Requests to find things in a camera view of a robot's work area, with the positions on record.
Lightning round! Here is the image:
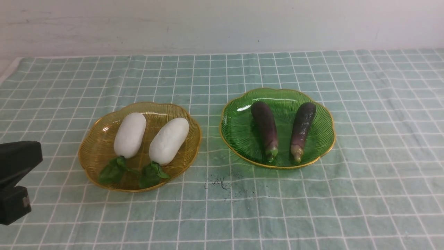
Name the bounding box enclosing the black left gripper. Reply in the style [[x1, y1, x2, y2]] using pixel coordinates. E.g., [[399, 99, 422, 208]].
[[0, 141, 43, 226]]

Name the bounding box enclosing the white radish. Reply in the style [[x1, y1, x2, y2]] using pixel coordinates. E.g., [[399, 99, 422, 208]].
[[98, 112, 146, 185], [138, 118, 190, 189]]

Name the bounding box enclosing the purple eggplant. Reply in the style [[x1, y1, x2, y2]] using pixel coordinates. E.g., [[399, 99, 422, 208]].
[[290, 102, 317, 164], [251, 101, 279, 163]]

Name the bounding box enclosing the yellow transparent plastic plate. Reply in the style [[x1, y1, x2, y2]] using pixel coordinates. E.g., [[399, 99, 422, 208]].
[[78, 102, 202, 193]]

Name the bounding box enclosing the green transparent plastic plate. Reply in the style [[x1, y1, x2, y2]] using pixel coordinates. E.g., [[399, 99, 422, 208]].
[[219, 87, 336, 169]]

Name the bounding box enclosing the green checkered tablecloth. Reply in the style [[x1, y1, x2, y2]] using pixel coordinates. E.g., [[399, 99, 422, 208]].
[[0, 49, 444, 250]]

